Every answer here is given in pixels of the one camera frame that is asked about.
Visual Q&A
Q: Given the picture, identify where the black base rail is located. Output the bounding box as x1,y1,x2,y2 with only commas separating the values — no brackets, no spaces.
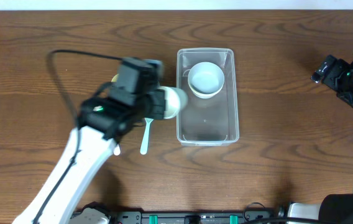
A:
70,210,289,224

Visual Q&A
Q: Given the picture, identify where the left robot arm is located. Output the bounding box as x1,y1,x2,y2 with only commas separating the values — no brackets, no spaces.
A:
14,121,131,223

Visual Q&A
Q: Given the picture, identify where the pale green plastic spoon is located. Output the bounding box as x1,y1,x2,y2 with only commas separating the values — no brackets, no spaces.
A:
140,118,154,155

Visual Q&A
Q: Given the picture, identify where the yellow plastic cup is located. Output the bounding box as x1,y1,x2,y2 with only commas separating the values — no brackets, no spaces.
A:
111,74,119,82

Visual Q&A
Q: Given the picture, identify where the yellow plastic bowl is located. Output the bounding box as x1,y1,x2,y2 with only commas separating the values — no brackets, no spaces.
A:
192,89,221,99

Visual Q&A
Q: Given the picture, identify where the white plastic fork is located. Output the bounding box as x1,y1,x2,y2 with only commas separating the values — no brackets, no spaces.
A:
113,144,121,156

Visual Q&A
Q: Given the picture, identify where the white plastic bowl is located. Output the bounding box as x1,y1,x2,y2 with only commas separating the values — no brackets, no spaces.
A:
194,92,217,99

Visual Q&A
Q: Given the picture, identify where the grey plastic bowl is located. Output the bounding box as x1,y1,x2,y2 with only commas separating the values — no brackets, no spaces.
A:
188,62,225,93

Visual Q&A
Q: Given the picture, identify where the white plastic cup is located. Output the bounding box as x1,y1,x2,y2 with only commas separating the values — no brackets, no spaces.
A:
159,86,188,119

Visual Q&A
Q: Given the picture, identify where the clear plastic container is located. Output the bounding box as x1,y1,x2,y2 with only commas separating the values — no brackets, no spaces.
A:
176,47,240,146

